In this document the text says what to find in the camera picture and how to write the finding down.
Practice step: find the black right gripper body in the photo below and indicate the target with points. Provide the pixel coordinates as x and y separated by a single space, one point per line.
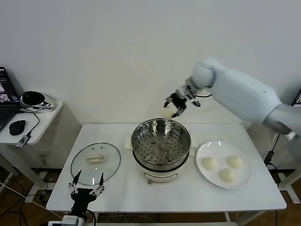
180 100

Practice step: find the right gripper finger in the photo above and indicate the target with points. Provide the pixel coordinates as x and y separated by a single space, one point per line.
169 99
179 111

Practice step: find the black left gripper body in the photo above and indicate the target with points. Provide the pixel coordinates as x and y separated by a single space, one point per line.
82 195

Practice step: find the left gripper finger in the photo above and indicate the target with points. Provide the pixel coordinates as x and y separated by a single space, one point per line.
74 186
98 189

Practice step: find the white steamed baozi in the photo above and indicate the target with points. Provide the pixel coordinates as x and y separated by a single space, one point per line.
234 162
167 113
209 163
227 175

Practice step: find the round glass pot lid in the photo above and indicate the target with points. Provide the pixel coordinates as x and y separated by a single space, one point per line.
98 169

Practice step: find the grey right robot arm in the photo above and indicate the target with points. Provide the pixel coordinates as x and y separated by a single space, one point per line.
235 94

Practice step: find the stainless steel steamer basket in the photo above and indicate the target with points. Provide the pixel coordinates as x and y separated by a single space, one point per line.
160 164

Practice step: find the round white plate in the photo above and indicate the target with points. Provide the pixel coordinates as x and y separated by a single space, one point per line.
223 148

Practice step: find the cream electric cooker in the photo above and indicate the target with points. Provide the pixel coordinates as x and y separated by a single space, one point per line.
160 176

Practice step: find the grey usb adapter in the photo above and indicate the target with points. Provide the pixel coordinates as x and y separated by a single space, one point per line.
22 141

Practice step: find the white side desk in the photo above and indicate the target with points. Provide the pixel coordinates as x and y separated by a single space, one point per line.
298 144
47 122

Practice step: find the black computer mouse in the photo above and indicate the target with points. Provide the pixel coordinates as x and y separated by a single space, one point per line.
17 127

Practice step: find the black power brick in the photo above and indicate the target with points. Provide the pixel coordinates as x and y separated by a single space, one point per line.
268 158

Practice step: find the black open laptop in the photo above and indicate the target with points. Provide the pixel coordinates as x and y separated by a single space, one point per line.
298 97
7 94

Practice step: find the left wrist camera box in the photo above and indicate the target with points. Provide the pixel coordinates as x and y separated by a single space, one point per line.
70 221

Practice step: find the white wall socket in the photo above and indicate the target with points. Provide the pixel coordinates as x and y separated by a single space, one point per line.
43 155

